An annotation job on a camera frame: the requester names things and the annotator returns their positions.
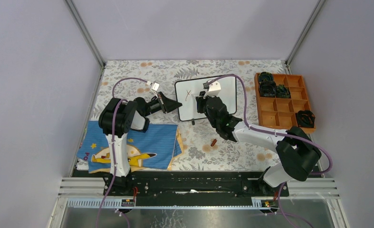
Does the orange compartment tray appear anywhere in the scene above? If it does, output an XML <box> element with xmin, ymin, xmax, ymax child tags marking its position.
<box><xmin>254</xmin><ymin>73</ymin><xmax>311</xmax><ymax>129</ymax></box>

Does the black rolled cable bundle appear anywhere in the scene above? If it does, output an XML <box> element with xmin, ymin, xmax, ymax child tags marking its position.
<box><xmin>258</xmin><ymin>71</ymin><xmax>275</xmax><ymax>84</ymax></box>
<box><xmin>295</xmin><ymin>110</ymin><xmax>316</xmax><ymax>129</ymax></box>
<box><xmin>258</xmin><ymin>80</ymin><xmax>278</xmax><ymax>97</ymax></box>
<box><xmin>275</xmin><ymin>85</ymin><xmax>291</xmax><ymax>99</ymax></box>

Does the blue Pikachu cloth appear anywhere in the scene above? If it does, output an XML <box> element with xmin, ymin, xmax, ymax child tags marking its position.
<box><xmin>76</xmin><ymin>121</ymin><xmax>183</xmax><ymax>173</ymax></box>

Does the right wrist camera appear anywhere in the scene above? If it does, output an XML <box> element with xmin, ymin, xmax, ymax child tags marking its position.
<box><xmin>203</xmin><ymin>80</ymin><xmax>221</xmax><ymax>98</ymax></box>

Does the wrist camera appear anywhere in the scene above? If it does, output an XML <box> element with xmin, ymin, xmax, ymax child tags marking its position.
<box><xmin>146</xmin><ymin>81</ymin><xmax>160</xmax><ymax>96</ymax></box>
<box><xmin>203</xmin><ymin>80</ymin><xmax>221</xmax><ymax>98</ymax></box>

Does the floral patterned table mat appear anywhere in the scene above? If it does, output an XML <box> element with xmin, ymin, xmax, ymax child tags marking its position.
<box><xmin>90</xmin><ymin>60</ymin><xmax>290</xmax><ymax>171</ymax></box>

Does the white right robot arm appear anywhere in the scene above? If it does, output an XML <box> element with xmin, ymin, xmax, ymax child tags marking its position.
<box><xmin>195</xmin><ymin>92</ymin><xmax>321</xmax><ymax>196</ymax></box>

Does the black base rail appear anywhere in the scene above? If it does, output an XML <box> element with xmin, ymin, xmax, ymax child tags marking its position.
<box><xmin>103</xmin><ymin>171</ymin><xmax>289</xmax><ymax>207</ymax></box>

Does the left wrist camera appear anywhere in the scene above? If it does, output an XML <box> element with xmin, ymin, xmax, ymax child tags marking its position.
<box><xmin>146</xmin><ymin>81</ymin><xmax>160</xmax><ymax>96</ymax></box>

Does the dark red marker cap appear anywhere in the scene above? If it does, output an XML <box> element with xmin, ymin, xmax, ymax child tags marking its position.
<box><xmin>211</xmin><ymin>139</ymin><xmax>217</xmax><ymax>147</ymax></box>

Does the small whiteboard black frame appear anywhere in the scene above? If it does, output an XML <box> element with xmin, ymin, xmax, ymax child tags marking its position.
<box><xmin>174</xmin><ymin>76</ymin><xmax>237</xmax><ymax>122</ymax></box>

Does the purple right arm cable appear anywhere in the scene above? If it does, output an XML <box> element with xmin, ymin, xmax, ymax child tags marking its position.
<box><xmin>216</xmin><ymin>74</ymin><xmax>333</xmax><ymax>228</ymax></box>

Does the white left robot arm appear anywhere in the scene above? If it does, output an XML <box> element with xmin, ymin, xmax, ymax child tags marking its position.
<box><xmin>92</xmin><ymin>93</ymin><xmax>182</xmax><ymax>195</ymax></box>

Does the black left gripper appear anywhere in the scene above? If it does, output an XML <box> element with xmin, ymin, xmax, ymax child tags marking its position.
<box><xmin>142</xmin><ymin>91</ymin><xmax>180</xmax><ymax>117</ymax></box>

